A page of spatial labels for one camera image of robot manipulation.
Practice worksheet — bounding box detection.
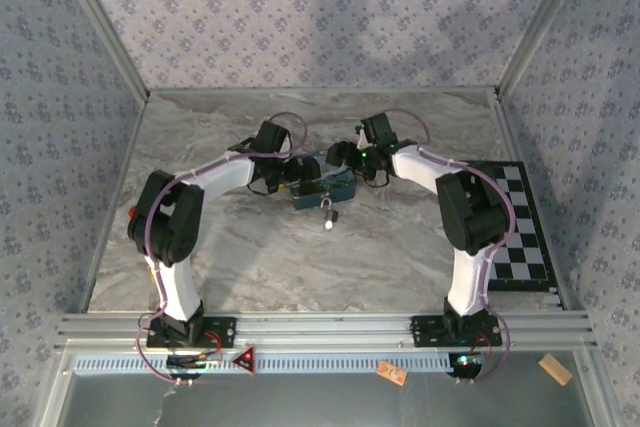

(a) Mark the aluminium table side rail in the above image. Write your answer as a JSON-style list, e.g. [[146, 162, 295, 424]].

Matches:
[[77, 94, 150, 314]]

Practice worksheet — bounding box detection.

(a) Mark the orange paper tag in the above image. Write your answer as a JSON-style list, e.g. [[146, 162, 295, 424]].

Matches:
[[375, 359, 409, 388]]

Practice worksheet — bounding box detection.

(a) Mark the red triangular sign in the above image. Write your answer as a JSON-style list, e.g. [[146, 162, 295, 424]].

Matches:
[[231, 344, 258, 376]]

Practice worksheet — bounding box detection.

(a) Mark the black white checkerboard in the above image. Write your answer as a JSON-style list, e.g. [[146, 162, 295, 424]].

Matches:
[[462, 160, 559, 293]]

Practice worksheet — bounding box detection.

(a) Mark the small wooden block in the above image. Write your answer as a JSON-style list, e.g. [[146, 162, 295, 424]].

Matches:
[[538, 352, 573, 387]]

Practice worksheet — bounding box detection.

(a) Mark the aluminium corner post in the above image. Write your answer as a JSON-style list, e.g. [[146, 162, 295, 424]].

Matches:
[[49, 0, 151, 99], [494, 0, 597, 99]]

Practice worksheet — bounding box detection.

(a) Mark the dark grey padlock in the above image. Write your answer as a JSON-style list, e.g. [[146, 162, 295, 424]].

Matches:
[[318, 195, 341, 234]]

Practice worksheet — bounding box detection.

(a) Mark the long aluminium mounting rail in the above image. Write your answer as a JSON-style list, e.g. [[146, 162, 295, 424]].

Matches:
[[57, 313, 599, 351]]

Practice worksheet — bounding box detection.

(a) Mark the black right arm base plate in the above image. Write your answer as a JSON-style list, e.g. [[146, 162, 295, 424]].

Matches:
[[410, 315, 503, 349]]

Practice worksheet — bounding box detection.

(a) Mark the black flat gripper cable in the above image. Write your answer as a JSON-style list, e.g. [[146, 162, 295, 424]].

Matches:
[[247, 174, 284, 197]]

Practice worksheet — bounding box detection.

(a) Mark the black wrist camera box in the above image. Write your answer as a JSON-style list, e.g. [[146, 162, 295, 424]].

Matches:
[[254, 119, 292, 156], [359, 114, 400, 148]]

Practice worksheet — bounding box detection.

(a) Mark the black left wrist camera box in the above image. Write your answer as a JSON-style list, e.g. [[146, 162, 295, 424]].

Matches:
[[254, 119, 292, 156]]

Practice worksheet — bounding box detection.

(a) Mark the grey metal panel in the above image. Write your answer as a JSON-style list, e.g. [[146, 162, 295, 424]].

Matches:
[[39, 349, 616, 427]]

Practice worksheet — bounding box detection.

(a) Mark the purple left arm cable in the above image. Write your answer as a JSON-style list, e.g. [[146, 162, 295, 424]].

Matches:
[[134, 111, 309, 388]]

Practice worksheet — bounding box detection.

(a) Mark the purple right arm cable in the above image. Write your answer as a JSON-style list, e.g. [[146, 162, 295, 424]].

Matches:
[[367, 107, 517, 386]]

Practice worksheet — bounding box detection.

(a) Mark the white slotted cable duct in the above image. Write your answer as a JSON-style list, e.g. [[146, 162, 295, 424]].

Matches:
[[73, 354, 454, 374]]

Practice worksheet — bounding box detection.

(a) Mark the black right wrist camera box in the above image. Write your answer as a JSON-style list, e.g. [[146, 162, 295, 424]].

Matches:
[[359, 114, 400, 148]]

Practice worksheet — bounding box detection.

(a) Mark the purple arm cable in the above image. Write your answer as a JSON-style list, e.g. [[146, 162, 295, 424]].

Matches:
[[367, 107, 517, 386], [134, 111, 309, 388]]

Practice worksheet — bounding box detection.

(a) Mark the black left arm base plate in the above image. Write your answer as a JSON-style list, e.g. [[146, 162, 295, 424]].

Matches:
[[146, 315, 237, 349]]

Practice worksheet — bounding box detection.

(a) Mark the teal metal box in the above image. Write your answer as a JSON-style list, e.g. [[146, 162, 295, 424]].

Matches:
[[289, 149, 359, 212]]

